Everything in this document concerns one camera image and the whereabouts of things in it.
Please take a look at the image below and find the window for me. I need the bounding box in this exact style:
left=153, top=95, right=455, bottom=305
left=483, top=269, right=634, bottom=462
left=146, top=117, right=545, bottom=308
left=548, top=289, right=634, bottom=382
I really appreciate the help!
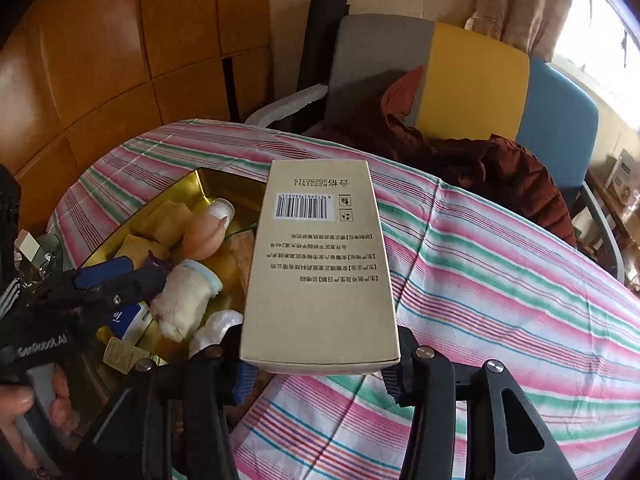
left=550, top=0, right=640, bottom=126

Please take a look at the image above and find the wooden panelled wardrobe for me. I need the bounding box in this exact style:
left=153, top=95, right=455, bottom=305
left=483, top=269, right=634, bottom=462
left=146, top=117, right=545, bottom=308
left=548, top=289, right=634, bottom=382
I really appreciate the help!
left=0, top=0, right=273, bottom=231

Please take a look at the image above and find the green-edged clear snack packet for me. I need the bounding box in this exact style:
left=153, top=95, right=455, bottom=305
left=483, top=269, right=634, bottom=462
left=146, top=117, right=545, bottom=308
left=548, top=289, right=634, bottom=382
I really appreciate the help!
left=222, top=225, right=258, bottom=291

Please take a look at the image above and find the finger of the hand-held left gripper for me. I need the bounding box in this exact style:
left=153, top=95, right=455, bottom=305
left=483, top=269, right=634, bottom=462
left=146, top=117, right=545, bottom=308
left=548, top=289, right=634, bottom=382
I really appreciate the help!
left=50, top=257, right=135, bottom=306
left=82, top=265, right=168, bottom=321

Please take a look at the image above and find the black rolled mat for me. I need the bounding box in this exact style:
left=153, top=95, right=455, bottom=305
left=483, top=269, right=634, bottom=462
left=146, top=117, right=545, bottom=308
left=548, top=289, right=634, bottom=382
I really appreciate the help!
left=295, top=0, right=351, bottom=136

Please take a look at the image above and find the beige paper tag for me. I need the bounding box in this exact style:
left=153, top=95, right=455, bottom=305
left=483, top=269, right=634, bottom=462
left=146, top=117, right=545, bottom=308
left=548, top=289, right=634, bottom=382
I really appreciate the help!
left=102, top=337, right=138, bottom=376

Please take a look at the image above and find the beige cardboard box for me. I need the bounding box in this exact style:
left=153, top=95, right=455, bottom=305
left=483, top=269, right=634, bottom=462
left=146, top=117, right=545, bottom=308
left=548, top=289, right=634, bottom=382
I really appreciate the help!
left=239, top=160, right=402, bottom=376

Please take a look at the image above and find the cream plush toy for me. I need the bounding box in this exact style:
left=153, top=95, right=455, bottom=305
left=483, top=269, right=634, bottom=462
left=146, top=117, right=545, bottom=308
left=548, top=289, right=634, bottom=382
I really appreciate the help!
left=150, top=259, right=223, bottom=343

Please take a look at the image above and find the gold metal tin box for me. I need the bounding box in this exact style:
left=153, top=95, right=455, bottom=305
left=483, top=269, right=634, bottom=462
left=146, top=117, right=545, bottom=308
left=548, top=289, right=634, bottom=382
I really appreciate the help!
left=77, top=167, right=268, bottom=376

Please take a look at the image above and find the peach sponge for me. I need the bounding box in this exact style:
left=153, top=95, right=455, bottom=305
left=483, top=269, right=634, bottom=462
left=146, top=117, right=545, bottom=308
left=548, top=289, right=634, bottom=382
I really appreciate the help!
left=182, top=199, right=236, bottom=261

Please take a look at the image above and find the beige patterned curtain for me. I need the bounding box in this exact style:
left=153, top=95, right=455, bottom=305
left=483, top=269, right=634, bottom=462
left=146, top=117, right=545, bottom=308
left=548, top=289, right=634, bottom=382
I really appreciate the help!
left=465, top=0, right=576, bottom=61

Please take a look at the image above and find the white printed carton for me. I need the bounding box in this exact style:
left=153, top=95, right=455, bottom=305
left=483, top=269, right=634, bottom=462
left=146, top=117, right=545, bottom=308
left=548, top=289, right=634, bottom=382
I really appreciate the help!
left=605, top=149, right=640, bottom=206

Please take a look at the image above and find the round glass side table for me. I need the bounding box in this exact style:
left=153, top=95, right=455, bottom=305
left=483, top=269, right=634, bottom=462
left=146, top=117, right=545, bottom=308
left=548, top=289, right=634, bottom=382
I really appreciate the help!
left=15, top=232, right=66, bottom=286

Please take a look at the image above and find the person's left hand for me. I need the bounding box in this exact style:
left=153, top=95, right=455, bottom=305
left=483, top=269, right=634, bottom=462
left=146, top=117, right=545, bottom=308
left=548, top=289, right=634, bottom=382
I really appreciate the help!
left=0, top=364, right=76, bottom=443

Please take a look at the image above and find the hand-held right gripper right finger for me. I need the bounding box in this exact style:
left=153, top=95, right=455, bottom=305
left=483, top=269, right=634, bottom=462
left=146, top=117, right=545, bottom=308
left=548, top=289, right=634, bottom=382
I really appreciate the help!
left=380, top=327, right=576, bottom=480

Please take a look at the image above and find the grey yellow blue armchair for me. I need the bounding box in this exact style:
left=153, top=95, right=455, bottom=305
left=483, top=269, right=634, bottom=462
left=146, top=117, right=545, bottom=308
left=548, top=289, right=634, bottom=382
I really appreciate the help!
left=245, top=14, right=626, bottom=281

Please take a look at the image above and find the pink green striped tablecloth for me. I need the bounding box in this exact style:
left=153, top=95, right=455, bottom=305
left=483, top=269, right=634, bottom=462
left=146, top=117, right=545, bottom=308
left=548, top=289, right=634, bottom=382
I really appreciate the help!
left=47, top=119, right=640, bottom=480

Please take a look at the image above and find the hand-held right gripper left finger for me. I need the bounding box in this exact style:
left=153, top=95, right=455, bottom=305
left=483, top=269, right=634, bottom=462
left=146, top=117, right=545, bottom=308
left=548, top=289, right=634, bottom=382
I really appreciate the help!
left=75, top=325, right=258, bottom=480

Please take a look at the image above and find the blue and white small box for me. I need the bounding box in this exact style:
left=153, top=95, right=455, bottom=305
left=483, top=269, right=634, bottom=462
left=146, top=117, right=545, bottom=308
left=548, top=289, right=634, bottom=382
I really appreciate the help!
left=107, top=302, right=153, bottom=346

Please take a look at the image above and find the dark red padded jacket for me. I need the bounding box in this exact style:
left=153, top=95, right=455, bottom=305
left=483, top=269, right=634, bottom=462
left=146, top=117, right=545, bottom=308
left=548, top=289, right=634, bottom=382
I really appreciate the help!
left=305, top=66, right=576, bottom=248

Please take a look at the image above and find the white plastic wrap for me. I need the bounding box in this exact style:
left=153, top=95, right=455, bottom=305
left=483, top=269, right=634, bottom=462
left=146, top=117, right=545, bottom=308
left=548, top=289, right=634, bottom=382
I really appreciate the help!
left=189, top=310, right=246, bottom=358

